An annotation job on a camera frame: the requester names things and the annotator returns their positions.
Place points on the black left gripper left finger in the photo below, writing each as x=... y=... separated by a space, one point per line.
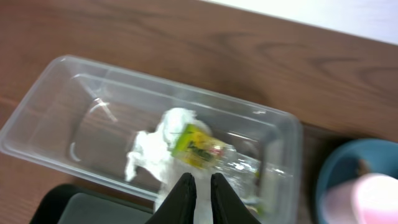
x=179 y=205

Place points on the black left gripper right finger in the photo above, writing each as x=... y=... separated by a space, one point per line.
x=227 y=207

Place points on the green foil snack wrapper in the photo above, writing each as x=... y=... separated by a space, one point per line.
x=202 y=155

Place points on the crumpled white paper napkin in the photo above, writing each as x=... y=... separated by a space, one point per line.
x=152 y=152

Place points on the black plastic bin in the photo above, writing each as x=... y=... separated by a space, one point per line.
x=70 y=204

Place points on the clear plastic bin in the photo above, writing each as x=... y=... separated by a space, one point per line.
x=81 y=117

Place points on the dark blue plate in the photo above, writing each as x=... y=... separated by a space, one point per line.
x=342 y=165

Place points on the pink cup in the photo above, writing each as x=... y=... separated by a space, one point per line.
x=369 y=199

